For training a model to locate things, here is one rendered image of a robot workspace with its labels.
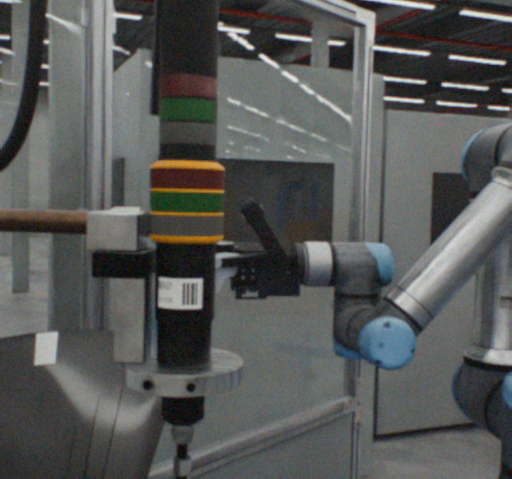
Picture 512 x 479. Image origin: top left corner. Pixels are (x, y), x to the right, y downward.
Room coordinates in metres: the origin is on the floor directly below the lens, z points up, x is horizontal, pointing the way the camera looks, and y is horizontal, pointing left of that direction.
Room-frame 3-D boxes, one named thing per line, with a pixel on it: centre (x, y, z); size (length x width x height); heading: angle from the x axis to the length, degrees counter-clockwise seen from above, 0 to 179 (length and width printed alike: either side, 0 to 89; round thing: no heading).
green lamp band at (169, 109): (0.38, 0.04, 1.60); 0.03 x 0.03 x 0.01
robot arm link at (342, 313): (1.10, -0.17, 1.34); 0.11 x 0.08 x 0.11; 9
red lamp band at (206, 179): (0.38, 0.04, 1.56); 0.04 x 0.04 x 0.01
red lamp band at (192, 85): (0.38, 0.04, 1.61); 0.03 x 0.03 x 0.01
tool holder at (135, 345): (0.39, 0.05, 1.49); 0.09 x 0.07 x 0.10; 83
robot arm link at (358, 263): (1.12, -0.17, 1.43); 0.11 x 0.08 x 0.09; 99
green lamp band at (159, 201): (0.38, 0.04, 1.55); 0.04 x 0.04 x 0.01
